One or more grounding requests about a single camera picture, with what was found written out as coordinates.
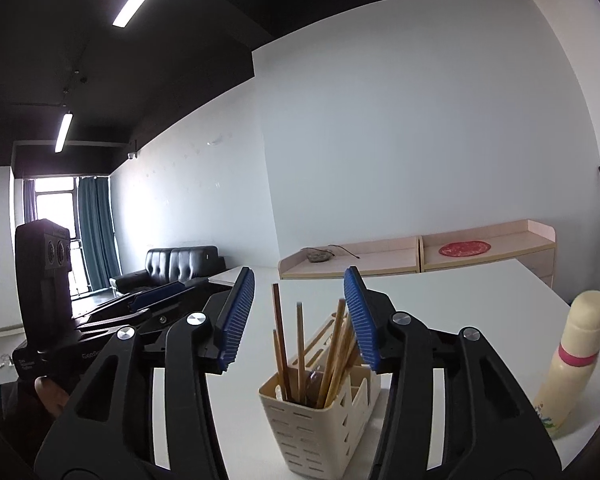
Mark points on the purple curtain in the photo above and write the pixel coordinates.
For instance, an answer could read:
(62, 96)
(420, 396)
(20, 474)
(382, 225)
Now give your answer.
(29, 200)

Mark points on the cream slotted utensil holder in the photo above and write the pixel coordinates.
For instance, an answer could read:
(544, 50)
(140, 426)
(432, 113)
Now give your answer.
(325, 435)

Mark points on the short ceiling tube light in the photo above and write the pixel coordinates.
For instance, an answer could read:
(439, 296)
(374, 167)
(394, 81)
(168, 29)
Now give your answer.
(64, 132)

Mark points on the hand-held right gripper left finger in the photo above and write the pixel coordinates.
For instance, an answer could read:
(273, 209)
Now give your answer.
(237, 320)

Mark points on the small grey rock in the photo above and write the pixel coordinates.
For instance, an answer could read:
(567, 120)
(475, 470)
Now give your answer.
(317, 256)

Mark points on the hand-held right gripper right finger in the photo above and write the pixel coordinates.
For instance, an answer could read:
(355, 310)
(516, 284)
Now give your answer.
(362, 320)

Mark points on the black spoon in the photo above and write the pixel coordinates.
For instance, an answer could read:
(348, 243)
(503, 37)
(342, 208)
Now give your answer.
(314, 384)

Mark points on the person's left hand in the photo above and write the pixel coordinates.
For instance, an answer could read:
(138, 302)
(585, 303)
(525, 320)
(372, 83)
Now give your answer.
(52, 395)

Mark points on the red round mat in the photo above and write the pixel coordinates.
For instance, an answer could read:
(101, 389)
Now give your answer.
(465, 248)

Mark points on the black leather sofa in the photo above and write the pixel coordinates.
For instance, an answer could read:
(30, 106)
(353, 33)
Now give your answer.
(180, 262)

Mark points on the teal curtain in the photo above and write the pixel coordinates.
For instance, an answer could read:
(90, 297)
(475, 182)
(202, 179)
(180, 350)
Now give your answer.
(97, 230)

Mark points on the cream cartoon-print thermos bottle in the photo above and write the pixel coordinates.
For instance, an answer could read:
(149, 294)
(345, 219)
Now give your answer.
(570, 370)

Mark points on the person's left forearm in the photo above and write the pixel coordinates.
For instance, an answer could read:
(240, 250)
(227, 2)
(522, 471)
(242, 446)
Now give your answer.
(15, 415)

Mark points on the brown wooden chopstick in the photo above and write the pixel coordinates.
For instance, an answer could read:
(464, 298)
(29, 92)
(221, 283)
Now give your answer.
(276, 305)
(277, 360)

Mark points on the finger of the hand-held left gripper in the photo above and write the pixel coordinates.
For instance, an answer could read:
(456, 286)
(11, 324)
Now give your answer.
(155, 296)
(110, 327)

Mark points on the white side table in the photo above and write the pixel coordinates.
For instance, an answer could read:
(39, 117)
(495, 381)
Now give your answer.
(265, 275)

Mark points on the window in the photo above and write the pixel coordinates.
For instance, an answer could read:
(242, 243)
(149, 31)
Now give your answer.
(55, 205)

